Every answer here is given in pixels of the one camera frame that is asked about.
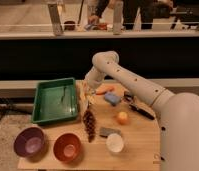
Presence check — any yellow banana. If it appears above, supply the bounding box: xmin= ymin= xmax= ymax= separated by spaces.
xmin=79 ymin=91 xmax=95 ymax=114

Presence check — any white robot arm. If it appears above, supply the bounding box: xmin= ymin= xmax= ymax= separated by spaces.
xmin=84 ymin=51 xmax=199 ymax=171

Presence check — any dark red background bowl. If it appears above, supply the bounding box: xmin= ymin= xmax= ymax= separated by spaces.
xmin=64 ymin=20 xmax=76 ymax=31

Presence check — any orange-red bowl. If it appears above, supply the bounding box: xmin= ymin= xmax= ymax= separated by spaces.
xmin=53 ymin=133 xmax=82 ymax=163

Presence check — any purple bowl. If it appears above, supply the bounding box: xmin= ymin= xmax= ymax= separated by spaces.
xmin=13 ymin=127 xmax=45 ymax=158

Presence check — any orange carrot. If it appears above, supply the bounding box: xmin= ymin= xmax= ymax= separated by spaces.
xmin=96 ymin=85 xmax=114 ymax=95

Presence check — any blue sponge block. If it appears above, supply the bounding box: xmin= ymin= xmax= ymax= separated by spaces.
xmin=104 ymin=92 xmax=121 ymax=106

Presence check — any small dark can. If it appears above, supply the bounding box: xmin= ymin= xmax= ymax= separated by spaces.
xmin=124 ymin=91 xmax=134 ymax=101

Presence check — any dark red grape bunch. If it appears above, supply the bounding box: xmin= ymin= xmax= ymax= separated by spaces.
xmin=82 ymin=110 xmax=96 ymax=142

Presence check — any green plastic tray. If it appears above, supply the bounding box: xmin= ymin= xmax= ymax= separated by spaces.
xmin=31 ymin=78 xmax=78 ymax=125

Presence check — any orange fruit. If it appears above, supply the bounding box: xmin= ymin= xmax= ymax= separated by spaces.
xmin=116 ymin=112 xmax=129 ymax=125

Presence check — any grey rectangular block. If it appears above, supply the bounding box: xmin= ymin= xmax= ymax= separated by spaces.
xmin=99 ymin=127 xmax=121 ymax=137

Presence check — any wooden board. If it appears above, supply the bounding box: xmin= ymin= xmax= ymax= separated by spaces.
xmin=17 ymin=79 xmax=161 ymax=171

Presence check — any white cup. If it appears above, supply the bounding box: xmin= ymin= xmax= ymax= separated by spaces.
xmin=106 ymin=133 xmax=124 ymax=153

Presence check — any person in background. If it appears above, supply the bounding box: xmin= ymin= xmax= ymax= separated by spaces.
xmin=87 ymin=0 xmax=176 ymax=31

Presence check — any black handled knife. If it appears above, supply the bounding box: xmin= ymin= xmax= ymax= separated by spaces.
xmin=129 ymin=104 xmax=155 ymax=120

